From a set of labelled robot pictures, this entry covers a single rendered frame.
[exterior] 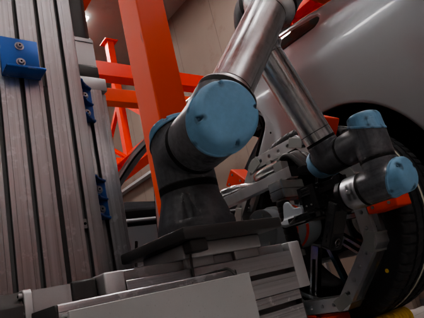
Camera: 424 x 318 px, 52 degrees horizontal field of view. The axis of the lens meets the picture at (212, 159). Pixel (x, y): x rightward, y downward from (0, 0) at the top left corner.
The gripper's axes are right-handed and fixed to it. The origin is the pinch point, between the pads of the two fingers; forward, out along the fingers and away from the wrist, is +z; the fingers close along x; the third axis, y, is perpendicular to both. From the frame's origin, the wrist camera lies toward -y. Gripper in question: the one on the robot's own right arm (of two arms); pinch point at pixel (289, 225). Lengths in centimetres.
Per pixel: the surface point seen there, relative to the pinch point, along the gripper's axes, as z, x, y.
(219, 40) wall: 438, -426, 429
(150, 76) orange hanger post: 66, -10, 83
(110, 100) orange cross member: 260, -89, 178
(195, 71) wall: 523, -424, 410
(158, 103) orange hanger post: 65, -11, 69
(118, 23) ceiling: 616, -324, 568
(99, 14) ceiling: 603, -274, 568
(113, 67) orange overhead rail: 314, -128, 252
